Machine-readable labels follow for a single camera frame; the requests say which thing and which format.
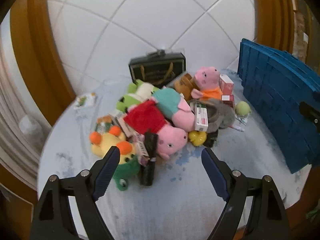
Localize black decorated box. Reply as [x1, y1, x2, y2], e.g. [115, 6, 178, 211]
[129, 50, 186, 88]

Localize black bag roll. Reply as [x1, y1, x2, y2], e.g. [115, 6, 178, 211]
[139, 132, 158, 186]

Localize pink pig plush orange shirt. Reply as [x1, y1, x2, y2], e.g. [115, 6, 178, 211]
[191, 67, 222, 100]

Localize yellow duck plush orange feet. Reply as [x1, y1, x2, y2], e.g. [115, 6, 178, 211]
[89, 125, 141, 192]

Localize green frog plush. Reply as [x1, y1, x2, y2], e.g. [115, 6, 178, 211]
[116, 79, 159, 112]

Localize brown plush toy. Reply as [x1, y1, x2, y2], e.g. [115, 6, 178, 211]
[174, 73, 199, 101]

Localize blue plastic crate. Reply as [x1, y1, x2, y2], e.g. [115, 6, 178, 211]
[238, 38, 319, 173]

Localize pink pig plush teal dress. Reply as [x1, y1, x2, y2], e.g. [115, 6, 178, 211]
[152, 88, 195, 132]

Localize yellow rubber duck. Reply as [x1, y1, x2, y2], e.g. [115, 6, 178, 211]
[188, 131, 207, 147]

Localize grey white medicine box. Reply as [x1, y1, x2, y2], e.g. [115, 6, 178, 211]
[194, 104, 208, 132]

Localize green tennis ball toy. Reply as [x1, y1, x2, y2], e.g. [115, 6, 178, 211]
[235, 101, 251, 118]

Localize pink white ointment tube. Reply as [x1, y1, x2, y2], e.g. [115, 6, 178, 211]
[229, 125, 245, 132]

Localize grey fuzzy camouflage slipper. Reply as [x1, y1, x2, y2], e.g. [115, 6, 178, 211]
[188, 99, 235, 133]

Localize pink pig plush red dress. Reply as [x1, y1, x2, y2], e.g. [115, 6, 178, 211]
[124, 100, 188, 160]

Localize small snack packet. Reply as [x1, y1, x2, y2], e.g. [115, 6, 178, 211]
[73, 92, 97, 109]

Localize red white carton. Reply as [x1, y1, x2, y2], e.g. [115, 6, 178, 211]
[219, 74, 234, 108]

